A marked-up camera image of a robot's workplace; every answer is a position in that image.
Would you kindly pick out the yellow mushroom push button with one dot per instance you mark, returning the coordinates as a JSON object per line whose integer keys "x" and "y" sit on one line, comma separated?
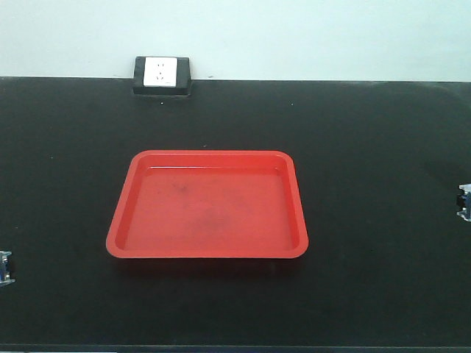
{"x": 463, "y": 202}

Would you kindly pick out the red mushroom push button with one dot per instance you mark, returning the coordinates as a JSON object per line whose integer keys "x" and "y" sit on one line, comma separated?
{"x": 5, "y": 272}

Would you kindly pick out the red plastic tray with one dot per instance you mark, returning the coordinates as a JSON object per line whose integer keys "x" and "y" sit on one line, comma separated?
{"x": 209, "y": 204}

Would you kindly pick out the black white power outlet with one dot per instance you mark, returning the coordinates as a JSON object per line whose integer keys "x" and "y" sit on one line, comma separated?
{"x": 162, "y": 76}

